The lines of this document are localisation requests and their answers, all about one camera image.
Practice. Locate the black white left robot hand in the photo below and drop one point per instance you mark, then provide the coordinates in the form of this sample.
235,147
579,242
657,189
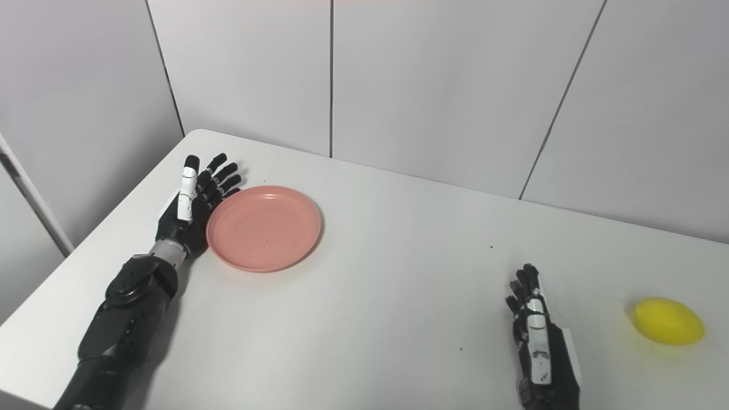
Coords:
185,225

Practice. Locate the yellow lemon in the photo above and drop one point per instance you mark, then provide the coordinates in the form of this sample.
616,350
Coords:
669,322

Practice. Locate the white wall corner post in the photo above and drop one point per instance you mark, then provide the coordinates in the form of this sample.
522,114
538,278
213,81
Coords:
34,199

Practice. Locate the pink plastic plate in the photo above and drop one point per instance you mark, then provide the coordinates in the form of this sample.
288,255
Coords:
265,228

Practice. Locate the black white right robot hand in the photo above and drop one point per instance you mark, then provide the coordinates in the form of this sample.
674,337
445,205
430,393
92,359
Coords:
547,364

